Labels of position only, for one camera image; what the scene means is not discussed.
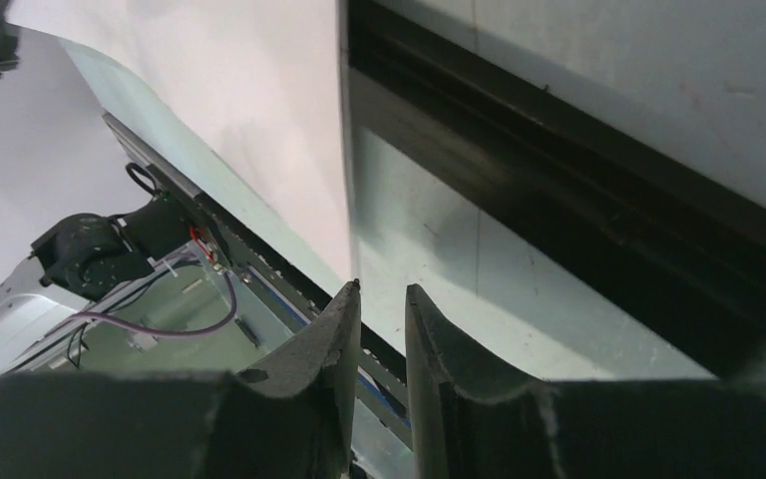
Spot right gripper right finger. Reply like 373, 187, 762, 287
405, 284, 766, 478

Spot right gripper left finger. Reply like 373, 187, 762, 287
0, 280, 361, 478

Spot black picture frame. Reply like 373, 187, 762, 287
347, 1, 766, 376

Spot cat photo print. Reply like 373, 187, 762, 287
8, 1, 352, 290

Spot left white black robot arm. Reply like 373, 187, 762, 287
0, 186, 193, 374

